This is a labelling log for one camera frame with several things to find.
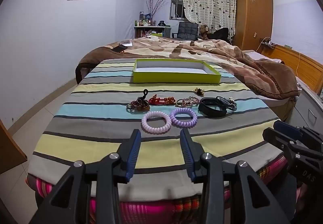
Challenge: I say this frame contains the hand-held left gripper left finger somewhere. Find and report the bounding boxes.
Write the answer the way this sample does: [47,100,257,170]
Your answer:
[28,128,142,224]

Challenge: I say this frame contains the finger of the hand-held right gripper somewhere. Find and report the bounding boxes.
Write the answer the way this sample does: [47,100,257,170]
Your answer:
[262,127,301,157]
[273,120,307,142]

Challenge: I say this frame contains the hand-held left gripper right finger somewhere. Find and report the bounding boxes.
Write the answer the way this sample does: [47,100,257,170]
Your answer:
[180,128,296,224]

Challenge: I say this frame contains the pink spiral hair tie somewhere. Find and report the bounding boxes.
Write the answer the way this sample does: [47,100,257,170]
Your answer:
[141,111,172,135]

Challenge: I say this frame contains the purple spiral hair tie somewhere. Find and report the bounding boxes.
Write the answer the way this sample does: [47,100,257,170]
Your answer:
[170,107,198,128]

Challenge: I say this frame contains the black smart band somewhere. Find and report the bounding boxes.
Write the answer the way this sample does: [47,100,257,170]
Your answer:
[198,97,228,116]

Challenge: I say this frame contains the dark red beaded bracelet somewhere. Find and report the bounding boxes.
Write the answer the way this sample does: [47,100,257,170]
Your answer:
[135,89,150,107]

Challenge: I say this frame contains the grey hair tie with bead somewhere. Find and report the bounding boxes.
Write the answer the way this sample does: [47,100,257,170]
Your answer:
[219,98,238,113]

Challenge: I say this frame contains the black hair tie with bow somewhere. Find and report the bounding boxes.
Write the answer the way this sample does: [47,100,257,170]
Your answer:
[216,96,235,109]

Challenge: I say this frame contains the shallow green cardboard box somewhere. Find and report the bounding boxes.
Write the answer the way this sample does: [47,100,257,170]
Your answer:
[132,59,222,84]

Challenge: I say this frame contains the grey cabinet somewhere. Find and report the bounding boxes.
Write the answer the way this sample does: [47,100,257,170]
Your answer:
[285,85,323,134]

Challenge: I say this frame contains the wooden headboard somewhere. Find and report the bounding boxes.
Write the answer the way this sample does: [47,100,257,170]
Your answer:
[261,43,323,93]

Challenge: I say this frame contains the brown patterned blanket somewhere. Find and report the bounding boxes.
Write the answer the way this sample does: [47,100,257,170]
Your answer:
[75,37,302,108]

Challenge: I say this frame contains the black clothing pile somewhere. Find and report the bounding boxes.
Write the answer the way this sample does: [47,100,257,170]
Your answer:
[211,27,231,43]

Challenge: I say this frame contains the wooden wardrobe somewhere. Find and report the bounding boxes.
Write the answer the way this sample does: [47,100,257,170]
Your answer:
[231,0,274,51]

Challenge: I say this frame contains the white shelf unit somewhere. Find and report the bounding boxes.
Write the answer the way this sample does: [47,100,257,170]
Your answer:
[134,26,171,39]

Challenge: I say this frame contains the brown teddy bear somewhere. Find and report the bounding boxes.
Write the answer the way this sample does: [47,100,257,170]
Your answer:
[198,24,211,41]

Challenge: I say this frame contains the wooden furniture panel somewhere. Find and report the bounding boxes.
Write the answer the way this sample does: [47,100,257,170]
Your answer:
[0,118,28,175]

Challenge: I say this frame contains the black padded chair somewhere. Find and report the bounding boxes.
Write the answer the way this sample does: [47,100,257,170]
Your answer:
[173,21,200,41]

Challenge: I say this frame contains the row of bottles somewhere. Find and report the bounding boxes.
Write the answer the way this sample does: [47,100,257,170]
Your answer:
[135,11,158,27]

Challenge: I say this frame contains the window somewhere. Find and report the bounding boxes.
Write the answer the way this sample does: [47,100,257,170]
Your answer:
[170,0,186,20]

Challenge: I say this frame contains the heart patterned curtain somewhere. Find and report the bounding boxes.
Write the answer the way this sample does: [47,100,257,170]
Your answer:
[180,0,238,35]

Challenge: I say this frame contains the pink flower branches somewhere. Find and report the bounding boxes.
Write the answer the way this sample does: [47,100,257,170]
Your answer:
[146,0,168,21]

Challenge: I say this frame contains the brown beaded bracelet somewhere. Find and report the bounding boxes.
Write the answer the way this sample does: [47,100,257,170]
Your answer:
[126,103,152,114]

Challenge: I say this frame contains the pink beaded bracelet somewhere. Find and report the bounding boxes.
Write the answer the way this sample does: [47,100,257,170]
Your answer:
[176,96,201,108]

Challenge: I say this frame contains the red knotted bracelet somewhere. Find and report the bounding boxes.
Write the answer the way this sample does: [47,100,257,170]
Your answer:
[148,96,176,106]

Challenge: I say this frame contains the yellow cable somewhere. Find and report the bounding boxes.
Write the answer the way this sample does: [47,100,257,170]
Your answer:
[295,51,302,78]

